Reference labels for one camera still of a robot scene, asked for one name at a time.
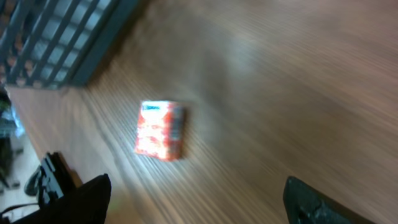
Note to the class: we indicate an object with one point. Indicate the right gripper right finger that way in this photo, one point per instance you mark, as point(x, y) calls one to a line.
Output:
point(305, 205)

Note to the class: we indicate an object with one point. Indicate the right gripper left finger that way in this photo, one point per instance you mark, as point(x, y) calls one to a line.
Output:
point(87, 204)

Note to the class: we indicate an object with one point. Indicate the small red tissue pack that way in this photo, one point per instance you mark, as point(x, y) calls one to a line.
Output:
point(159, 129)

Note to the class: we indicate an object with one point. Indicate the grey plastic mesh basket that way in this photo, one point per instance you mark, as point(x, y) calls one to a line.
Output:
point(49, 44)

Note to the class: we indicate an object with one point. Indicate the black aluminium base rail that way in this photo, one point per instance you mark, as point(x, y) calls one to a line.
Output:
point(50, 181)

